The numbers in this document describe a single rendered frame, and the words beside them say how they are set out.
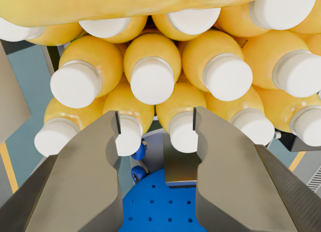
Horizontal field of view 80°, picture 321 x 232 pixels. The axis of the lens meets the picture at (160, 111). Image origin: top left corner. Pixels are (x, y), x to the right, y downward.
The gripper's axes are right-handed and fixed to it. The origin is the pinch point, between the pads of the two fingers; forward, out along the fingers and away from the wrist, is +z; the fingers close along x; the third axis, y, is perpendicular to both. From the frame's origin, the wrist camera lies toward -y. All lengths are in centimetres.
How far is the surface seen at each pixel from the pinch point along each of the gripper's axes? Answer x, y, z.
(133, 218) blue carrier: -4.5, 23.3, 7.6
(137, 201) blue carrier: -4.2, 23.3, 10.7
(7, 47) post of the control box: -21.3, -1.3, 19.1
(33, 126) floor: -94, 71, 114
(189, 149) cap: 3.3, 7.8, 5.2
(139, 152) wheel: -3.6, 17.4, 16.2
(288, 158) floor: 113, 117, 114
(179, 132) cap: 2.2, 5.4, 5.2
